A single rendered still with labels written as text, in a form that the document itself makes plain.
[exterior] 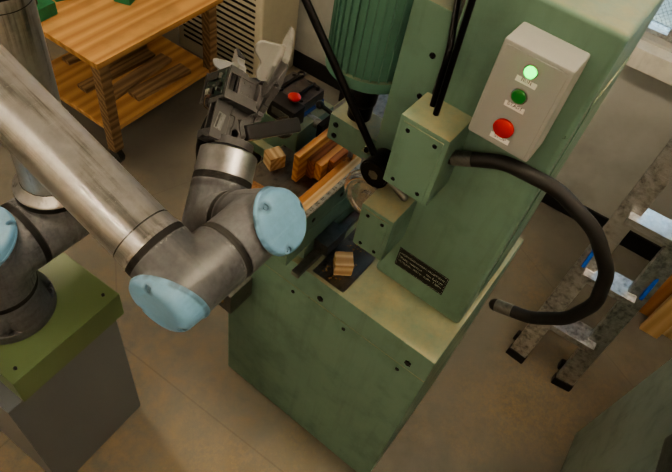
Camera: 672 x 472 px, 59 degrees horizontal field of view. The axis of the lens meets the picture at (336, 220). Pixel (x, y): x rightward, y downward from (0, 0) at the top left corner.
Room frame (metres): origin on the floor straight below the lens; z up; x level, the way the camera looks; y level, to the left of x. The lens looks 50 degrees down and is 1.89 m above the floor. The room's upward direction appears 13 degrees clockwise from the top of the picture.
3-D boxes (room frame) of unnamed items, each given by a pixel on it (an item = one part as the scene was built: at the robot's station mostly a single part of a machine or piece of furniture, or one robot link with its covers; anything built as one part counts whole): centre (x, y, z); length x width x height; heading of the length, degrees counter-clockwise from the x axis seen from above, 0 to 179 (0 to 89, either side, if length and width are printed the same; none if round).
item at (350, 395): (0.93, -0.11, 0.36); 0.58 x 0.45 x 0.71; 63
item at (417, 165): (0.74, -0.12, 1.23); 0.09 x 0.08 x 0.15; 63
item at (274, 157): (0.95, 0.17, 0.92); 0.04 x 0.03 x 0.04; 131
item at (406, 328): (0.92, -0.11, 0.76); 0.57 x 0.45 x 0.09; 63
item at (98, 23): (2.01, 1.05, 0.32); 0.66 x 0.57 x 0.64; 155
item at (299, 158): (1.01, 0.06, 0.94); 0.21 x 0.01 x 0.08; 153
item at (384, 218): (0.75, -0.09, 1.02); 0.09 x 0.07 x 0.12; 153
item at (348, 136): (0.97, -0.02, 1.03); 0.14 x 0.07 x 0.09; 63
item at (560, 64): (0.71, -0.22, 1.40); 0.10 x 0.06 x 0.16; 63
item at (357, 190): (0.81, -0.06, 1.02); 0.12 x 0.03 x 0.12; 63
